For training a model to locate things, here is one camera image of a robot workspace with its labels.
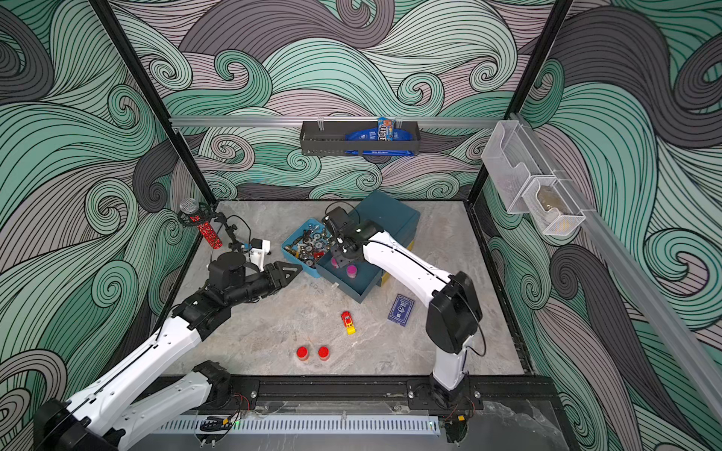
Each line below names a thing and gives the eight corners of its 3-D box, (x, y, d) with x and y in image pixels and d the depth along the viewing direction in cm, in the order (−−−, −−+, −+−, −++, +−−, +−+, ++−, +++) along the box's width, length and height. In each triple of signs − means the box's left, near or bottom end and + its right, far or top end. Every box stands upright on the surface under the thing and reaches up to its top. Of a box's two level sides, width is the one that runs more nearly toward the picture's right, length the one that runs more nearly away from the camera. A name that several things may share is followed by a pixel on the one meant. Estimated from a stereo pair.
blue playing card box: (386, 318, 89) (387, 316, 87) (396, 295, 94) (397, 292, 93) (406, 327, 87) (407, 325, 85) (415, 303, 92) (416, 300, 91)
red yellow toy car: (347, 337, 85) (347, 334, 84) (340, 314, 90) (339, 312, 88) (357, 333, 86) (358, 330, 84) (350, 311, 91) (350, 308, 89)
